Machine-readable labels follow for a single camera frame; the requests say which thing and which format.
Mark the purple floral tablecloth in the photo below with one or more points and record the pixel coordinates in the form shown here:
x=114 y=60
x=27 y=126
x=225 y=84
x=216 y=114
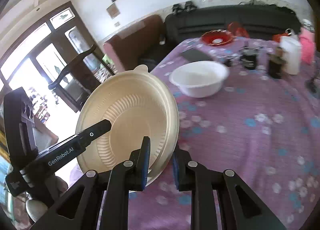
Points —
x=264 y=129

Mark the brown armchair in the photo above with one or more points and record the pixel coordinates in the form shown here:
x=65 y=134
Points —
x=126 y=47

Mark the red plastic bag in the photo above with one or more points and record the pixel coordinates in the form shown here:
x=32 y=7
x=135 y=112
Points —
x=237 y=30

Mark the beige disposable plate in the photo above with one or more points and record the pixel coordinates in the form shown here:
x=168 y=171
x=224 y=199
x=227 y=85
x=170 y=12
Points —
x=137 y=104

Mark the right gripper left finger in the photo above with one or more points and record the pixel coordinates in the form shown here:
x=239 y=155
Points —
x=100 y=200

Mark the pink cloth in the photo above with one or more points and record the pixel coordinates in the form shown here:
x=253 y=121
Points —
x=307 y=40

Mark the small red plate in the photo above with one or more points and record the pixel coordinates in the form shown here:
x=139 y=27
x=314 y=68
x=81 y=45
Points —
x=217 y=37

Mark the white plastic jar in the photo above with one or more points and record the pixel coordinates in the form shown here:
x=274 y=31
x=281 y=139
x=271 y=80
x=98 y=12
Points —
x=292 y=54

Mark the orange red bag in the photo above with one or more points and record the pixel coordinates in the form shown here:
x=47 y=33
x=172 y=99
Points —
x=288 y=33

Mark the black leather sofa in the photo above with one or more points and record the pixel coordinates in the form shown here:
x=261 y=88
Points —
x=260 y=21

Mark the black electric motor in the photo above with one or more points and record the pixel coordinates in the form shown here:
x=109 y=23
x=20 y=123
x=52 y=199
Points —
x=249 y=57

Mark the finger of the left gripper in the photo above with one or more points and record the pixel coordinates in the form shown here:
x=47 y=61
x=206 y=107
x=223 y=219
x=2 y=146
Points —
x=60 y=154

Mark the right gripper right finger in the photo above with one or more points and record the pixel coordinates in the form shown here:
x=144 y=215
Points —
x=220 y=199

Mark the small black plug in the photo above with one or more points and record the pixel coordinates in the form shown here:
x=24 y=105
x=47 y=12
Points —
x=227 y=62

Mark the black motor with cork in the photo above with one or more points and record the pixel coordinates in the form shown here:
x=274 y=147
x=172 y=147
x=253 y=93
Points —
x=275 y=63

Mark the wooden chair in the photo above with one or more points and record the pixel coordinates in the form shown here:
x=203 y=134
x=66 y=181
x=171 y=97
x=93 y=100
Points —
x=76 y=81

